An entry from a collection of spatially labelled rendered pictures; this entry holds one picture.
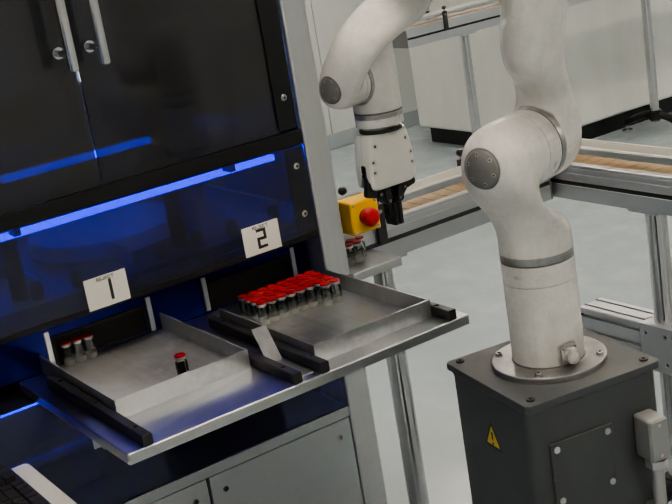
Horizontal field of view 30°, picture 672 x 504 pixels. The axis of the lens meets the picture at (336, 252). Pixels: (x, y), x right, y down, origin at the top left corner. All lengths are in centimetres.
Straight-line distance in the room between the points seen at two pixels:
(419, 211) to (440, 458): 111
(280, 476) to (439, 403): 154
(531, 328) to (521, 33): 47
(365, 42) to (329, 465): 104
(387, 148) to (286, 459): 79
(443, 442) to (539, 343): 184
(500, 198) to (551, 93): 19
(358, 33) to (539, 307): 52
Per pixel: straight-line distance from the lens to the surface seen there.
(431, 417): 403
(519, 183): 191
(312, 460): 269
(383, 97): 212
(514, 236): 199
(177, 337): 245
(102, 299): 236
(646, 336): 310
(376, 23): 204
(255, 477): 262
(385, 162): 216
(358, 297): 248
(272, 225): 251
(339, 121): 816
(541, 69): 193
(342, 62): 204
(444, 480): 364
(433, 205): 288
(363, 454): 276
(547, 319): 203
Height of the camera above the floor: 168
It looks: 17 degrees down
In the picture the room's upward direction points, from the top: 9 degrees counter-clockwise
